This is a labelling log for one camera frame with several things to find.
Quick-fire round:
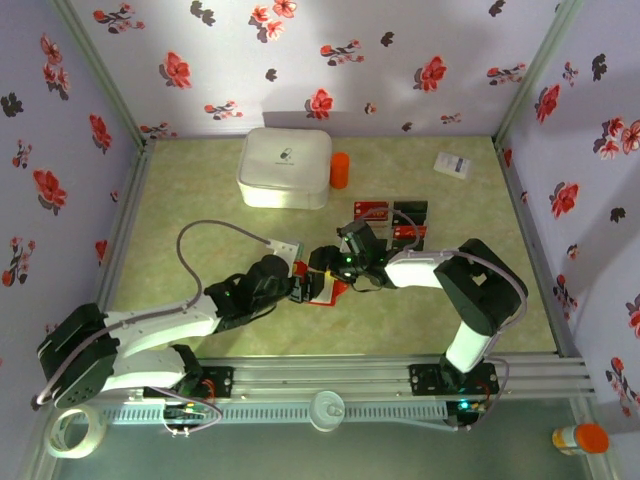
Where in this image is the red card holder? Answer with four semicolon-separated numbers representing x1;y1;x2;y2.
294;259;346;307

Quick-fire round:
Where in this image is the small white blue packet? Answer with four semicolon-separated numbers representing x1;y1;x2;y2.
433;151;474;179

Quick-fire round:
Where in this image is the white medicine case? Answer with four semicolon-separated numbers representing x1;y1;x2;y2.
235;127;334;210

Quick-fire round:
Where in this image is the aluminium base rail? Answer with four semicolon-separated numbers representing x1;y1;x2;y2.
114;352;597;401

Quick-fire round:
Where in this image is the white round cap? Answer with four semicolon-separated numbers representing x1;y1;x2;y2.
308;390;347;432

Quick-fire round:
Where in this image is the aluminium frame post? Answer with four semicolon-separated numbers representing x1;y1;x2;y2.
568;397;621;480
492;0;585;149
49;0;156;151

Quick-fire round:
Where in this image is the aluminium frame side rail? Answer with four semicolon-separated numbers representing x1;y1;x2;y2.
493;139;584;359
91;139;157;324

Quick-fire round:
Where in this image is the clear tape roll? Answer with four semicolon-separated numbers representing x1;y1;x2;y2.
44;406;107;460

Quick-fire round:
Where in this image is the white slotted cable duct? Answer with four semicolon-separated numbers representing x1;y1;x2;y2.
107;402;449;426

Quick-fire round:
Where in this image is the orange cylinder container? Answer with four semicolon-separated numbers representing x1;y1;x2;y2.
329;152;351;190

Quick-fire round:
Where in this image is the pill bottle with orange cap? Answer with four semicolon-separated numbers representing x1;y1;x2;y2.
551;423;610;457

